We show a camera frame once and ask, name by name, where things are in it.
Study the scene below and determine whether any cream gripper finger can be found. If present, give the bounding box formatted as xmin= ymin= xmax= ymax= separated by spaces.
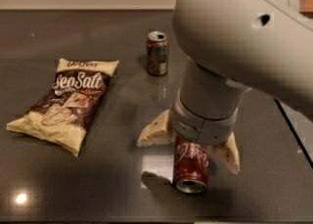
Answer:
xmin=211 ymin=133 xmax=241 ymax=174
xmin=137 ymin=110 xmax=173 ymax=147

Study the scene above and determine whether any red coke can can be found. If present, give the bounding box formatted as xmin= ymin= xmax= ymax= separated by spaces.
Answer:
xmin=173 ymin=137 xmax=209 ymax=194

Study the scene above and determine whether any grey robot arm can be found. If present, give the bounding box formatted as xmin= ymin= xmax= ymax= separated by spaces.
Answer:
xmin=137 ymin=0 xmax=313 ymax=173

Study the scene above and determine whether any brown soda can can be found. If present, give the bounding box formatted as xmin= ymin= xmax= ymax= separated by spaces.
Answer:
xmin=147 ymin=30 xmax=168 ymax=76

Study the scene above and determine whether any grey side counter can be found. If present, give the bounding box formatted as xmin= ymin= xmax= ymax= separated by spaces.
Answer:
xmin=276 ymin=101 xmax=313 ymax=168

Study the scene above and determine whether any sea salt chips bag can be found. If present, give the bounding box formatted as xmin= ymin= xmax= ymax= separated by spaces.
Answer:
xmin=7 ymin=59 xmax=118 ymax=157

